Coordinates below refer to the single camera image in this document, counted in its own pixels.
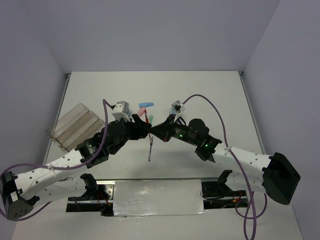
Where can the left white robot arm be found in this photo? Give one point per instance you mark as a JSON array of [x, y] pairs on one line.
[[66, 176]]

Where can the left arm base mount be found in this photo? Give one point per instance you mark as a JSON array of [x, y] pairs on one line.
[[98, 197]]

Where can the clear brown three-compartment organizer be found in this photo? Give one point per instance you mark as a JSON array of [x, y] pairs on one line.
[[76, 126]]

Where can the blue slime jar right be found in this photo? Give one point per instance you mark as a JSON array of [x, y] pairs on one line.
[[172, 111]]

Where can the blue translucent eraser case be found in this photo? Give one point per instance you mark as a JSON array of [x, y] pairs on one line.
[[145, 104]]

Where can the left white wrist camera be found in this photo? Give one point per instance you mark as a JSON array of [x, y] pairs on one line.
[[119, 112]]

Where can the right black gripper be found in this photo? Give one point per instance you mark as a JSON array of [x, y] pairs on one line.
[[164, 130]]

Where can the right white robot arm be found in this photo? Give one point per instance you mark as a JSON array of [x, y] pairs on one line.
[[272, 175]]

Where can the blue slime jar left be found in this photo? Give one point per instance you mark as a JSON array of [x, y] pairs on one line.
[[129, 113]]

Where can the blue slime jar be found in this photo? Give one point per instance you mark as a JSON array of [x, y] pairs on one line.
[[172, 111], [129, 113]]

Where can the white base cover plate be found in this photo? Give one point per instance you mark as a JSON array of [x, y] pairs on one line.
[[157, 198]]

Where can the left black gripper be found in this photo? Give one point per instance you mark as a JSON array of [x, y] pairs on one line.
[[140, 128]]

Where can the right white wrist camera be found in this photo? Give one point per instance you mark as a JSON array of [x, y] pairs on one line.
[[179, 108]]

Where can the blue pen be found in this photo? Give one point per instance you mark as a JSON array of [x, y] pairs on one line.
[[150, 152]]

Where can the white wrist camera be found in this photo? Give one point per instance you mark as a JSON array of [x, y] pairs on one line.
[[119, 112], [179, 108]]

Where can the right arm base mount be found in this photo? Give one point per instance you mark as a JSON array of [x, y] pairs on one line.
[[217, 195]]

